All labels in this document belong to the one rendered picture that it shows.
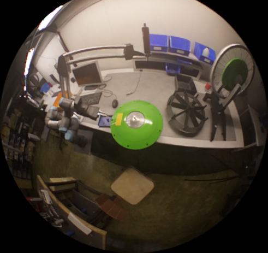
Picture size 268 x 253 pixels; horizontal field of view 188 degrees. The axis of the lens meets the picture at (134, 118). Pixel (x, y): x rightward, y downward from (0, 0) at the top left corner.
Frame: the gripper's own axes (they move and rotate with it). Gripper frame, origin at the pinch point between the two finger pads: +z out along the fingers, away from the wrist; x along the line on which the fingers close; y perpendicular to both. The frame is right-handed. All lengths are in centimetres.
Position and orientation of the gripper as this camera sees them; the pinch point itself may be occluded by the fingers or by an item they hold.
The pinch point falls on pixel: (109, 116)
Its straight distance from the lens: 46.4
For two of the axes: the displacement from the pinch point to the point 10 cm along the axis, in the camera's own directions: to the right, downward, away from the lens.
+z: 8.9, 2.9, 3.6
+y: -4.5, 3.4, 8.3
